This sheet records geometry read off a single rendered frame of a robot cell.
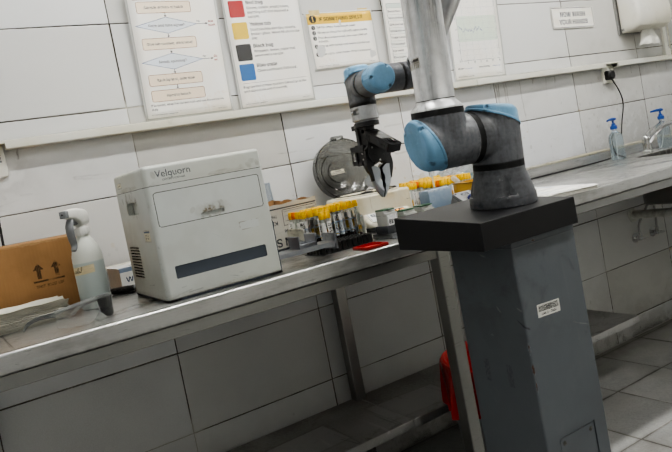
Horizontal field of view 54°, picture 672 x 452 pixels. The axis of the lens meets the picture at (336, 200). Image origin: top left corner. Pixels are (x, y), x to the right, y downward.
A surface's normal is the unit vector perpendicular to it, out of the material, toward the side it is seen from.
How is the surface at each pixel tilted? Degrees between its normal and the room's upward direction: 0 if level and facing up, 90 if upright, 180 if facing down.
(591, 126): 90
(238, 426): 90
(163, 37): 94
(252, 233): 90
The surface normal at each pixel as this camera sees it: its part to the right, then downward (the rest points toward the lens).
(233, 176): 0.51, -0.05
